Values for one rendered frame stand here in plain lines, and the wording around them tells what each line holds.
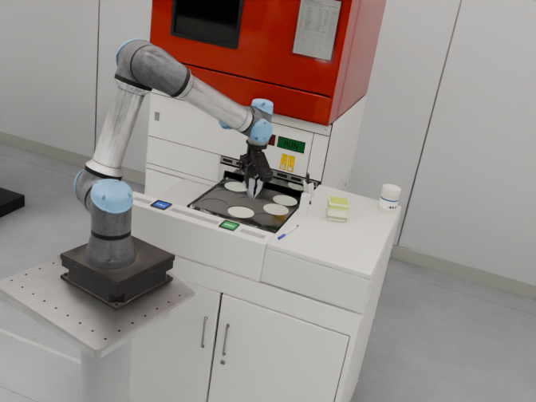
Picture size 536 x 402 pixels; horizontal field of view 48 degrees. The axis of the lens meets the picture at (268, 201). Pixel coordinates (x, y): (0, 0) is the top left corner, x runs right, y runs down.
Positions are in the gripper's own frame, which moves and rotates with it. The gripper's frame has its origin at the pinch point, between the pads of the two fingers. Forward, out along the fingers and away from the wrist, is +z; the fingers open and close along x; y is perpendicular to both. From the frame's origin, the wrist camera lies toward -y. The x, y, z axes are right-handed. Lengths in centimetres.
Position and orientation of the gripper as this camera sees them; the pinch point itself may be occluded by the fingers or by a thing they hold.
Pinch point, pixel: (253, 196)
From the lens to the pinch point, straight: 219.6
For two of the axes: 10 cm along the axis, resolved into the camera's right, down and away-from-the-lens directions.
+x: -8.5, 1.0, -5.2
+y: -5.1, -4.1, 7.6
